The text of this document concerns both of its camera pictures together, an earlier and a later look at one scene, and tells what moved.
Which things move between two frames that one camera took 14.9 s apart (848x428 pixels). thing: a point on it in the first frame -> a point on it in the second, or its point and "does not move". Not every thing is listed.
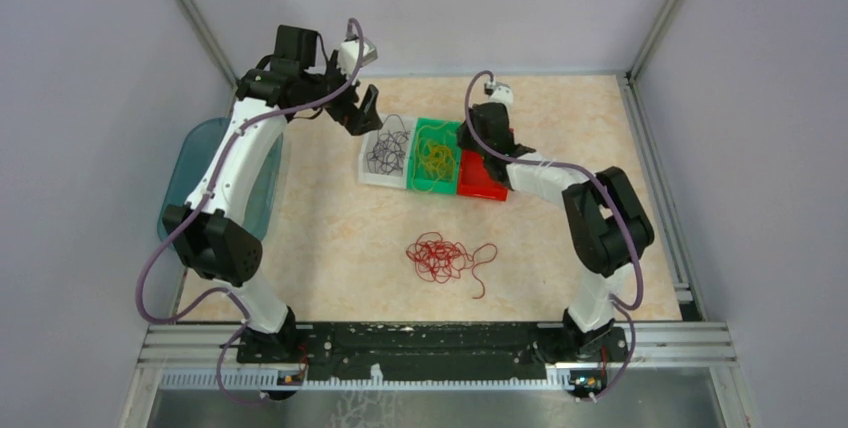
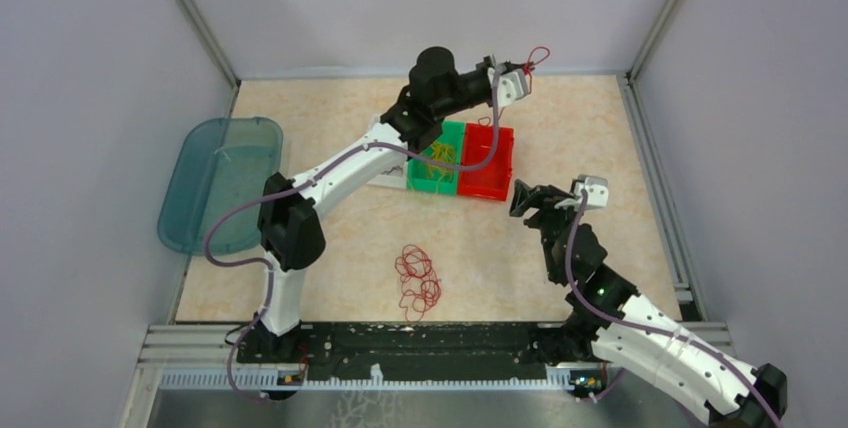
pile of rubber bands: (436, 259) -> (420, 283)
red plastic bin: (474, 179) does not move
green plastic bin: (434, 162) does not move
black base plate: (357, 352) does not move
